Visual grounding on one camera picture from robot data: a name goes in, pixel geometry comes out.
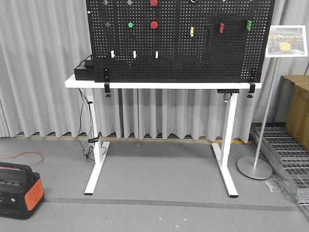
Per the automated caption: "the black open tray box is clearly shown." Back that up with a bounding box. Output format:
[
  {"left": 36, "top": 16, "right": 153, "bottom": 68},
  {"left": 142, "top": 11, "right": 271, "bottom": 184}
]
[{"left": 74, "top": 54, "right": 95, "bottom": 81}]

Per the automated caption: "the white standing desk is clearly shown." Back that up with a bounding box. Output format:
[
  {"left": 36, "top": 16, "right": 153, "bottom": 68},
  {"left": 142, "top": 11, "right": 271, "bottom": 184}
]
[{"left": 65, "top": 74, "right": 262, "bottom": 198}]

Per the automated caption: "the brown cardboard box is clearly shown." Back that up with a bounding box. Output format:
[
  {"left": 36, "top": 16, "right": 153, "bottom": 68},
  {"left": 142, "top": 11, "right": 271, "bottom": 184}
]
[{"left": 282, "top": 75, "right": 309, "bottom": 148}]

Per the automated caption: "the black power adapter box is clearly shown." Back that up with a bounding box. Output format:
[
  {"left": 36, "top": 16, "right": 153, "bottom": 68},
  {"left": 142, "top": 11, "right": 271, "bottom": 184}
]
[{"left": 84, "top": 60, "right": 94, "bottom": 69}]

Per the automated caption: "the yellow knob switch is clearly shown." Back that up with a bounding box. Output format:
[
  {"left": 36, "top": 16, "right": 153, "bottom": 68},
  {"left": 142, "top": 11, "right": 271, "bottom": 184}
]
[{"left": 190, "top": 27, "right": 195, "bottom": 37}]

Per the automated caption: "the green knob switch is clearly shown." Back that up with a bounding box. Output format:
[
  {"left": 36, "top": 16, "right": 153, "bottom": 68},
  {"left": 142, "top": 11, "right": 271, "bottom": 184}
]
[{"left": 246, "top": 20, "right": 252, "bottom": 31}]

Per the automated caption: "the red knob switch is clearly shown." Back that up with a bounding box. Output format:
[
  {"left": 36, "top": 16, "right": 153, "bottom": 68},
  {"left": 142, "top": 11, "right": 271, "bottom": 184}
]
[{"left": 219, "top": 23, "right": 225, "bottom": 33}]

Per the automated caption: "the grey pleated curtain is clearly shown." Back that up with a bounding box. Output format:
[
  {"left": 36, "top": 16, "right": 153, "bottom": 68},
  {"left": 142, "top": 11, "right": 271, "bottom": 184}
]
[{"left": 0, "top": 0, "right": 309, "bottom": 144}]

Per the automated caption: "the red mushroom button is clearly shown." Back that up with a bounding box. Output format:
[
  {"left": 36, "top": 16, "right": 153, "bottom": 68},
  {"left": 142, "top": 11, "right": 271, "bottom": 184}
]
[
  {"left": 150, "top": 21, "right": 158, "bottom": 29},
  {"left": 150, "top": 0, "right": 158, "bottom": 7}
]

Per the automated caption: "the black orange portable power station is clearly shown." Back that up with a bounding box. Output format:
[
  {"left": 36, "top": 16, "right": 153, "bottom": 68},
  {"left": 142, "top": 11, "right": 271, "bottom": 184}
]
[{"left": 0, "top": 162, "right": 44, "bottom": 219}]

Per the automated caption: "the black desk height controller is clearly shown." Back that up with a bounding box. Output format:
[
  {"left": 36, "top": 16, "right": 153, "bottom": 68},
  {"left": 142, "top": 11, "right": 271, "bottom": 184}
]
[{"left": 217, "top": 89, "right": 239, "bottom": 94}]

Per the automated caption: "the lower red mushroom button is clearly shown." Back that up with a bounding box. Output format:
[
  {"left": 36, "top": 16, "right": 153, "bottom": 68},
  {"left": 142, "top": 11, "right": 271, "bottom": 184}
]
[{"left": 150, "top": 21, "right": 158, "bottom": 29}]

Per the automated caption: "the printed photo sign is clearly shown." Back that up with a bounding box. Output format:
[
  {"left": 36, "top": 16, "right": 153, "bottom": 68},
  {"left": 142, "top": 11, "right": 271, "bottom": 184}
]
[{"left": 265, "top": 25, "right": 308, "bottom": 58}]

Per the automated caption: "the metal floor grating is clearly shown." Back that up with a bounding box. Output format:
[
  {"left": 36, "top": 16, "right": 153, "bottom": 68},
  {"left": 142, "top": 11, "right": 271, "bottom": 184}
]
[{"left": 261, "top": 123, "right": 309, "bottom": 219}]

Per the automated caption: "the orange power cable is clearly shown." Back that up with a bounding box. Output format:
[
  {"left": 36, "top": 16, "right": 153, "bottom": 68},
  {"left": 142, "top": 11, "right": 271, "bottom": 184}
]
[{"left": 0, "top": 151, "right": 44, "bottom": 167}]

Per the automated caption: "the black cable bundle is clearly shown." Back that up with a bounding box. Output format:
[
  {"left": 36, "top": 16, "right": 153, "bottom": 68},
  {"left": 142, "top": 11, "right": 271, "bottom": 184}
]
[{"left": 76, "top": 87, "right": 100, "bottom": 162}]

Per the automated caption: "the upper red mushroom button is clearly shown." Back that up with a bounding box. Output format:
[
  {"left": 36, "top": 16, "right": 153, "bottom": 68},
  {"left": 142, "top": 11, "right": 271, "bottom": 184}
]
[{"left": 150, "top": 0, "right": 158, "bottom": 7}]

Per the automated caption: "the left black clamp bracket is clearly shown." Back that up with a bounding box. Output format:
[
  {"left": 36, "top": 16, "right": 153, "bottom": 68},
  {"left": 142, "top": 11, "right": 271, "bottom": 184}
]
[{"left": 103, "top": 68, "right": 111, "bottom": 97}]

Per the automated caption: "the silver sign stand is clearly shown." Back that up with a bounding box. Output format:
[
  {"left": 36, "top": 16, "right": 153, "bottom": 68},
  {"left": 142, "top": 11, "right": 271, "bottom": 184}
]
[{"left": 237, "top": 58, "right": 281, "bottom": 180}]

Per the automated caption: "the black clamp bracket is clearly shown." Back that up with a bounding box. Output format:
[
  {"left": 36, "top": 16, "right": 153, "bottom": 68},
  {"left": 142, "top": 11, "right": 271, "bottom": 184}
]
[
  {"left": 247, "top": 68, "right": 256, "bottom": 99},
  {"left": 103, "top": 68, "right": 111, "bottom": 97}
]

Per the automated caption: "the black perforated pegboard panel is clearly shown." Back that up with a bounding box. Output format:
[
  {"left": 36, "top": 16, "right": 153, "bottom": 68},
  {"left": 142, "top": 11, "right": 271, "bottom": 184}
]
[{"left": 86, "top": 0, "right": 275, "bottom": 83}]

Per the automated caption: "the right black clamp bracket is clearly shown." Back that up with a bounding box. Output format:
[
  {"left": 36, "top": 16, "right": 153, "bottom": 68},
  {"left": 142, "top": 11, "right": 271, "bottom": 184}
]
[{"left": 247, "top": 68, "right": 256, "bottom": 99}]

